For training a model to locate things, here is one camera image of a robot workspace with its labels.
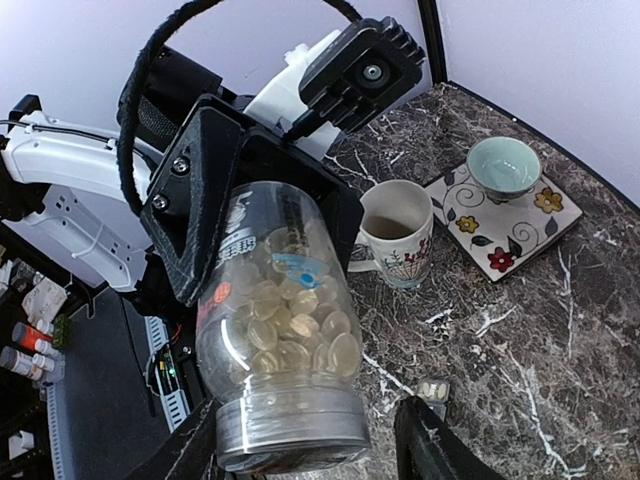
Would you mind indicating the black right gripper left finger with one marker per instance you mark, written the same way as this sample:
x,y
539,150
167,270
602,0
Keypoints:
x,y
188,453

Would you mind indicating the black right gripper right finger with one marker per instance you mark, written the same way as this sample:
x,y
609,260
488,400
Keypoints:
x,y
427,449

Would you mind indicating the grey weekly pill organizer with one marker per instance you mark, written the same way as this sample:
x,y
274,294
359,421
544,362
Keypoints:
x,y
439,408

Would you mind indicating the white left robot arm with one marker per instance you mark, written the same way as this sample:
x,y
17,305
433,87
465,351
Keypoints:
x,y
196,141

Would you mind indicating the beige pills in organizer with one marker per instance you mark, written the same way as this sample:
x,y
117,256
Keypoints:
x,y
433,391

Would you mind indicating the beige ceramic mug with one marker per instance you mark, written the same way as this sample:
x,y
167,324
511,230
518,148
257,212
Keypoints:
x,y
397,228

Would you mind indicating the square floral ceramic plate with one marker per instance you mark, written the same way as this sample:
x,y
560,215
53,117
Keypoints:
x,y
500,238

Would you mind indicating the celadon bowl on plate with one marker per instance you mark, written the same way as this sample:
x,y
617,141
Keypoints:
x,y
503,167

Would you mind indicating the white slotted cable duct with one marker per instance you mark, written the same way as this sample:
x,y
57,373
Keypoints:
x,y
119,398

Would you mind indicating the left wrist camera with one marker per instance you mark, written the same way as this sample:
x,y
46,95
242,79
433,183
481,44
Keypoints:
x,y
345,80

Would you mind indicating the black corner frame post left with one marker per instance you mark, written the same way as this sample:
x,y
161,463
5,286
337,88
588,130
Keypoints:
x,y
434,40

